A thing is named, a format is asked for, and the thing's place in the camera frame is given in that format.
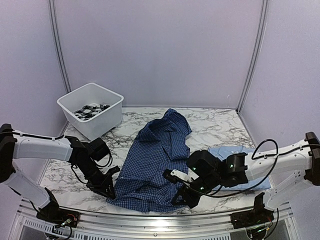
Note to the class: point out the right corner wall post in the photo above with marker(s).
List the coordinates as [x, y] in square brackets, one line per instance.
[261, 28]

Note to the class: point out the black white checked shirt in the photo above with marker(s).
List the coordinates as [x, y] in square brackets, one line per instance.
[87, 112]

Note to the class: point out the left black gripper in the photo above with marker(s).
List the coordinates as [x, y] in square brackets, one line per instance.
[96, 188]

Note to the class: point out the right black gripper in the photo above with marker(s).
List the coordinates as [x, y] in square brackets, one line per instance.
[189, 200]

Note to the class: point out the light blue folded shirt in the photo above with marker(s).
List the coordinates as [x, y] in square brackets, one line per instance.
[222, 152]

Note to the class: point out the white plastic bin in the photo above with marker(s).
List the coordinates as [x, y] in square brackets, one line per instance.
[92, 93]

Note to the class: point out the aluminium front frame rail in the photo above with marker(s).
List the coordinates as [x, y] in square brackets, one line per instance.
[115, 226]

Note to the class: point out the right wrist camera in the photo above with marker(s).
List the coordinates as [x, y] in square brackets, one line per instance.
[174, 176]

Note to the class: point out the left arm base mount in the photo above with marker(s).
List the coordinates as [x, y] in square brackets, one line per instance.
[57, 215]

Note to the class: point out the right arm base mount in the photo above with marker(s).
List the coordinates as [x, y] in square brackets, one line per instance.
[258, 215]

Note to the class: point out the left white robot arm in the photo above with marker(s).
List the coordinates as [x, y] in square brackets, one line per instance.
[19, 145]

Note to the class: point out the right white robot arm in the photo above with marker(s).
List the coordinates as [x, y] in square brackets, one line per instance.
[301, 158]

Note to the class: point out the dark blue checked shirt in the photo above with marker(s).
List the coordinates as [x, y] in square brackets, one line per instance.
[159, 145]

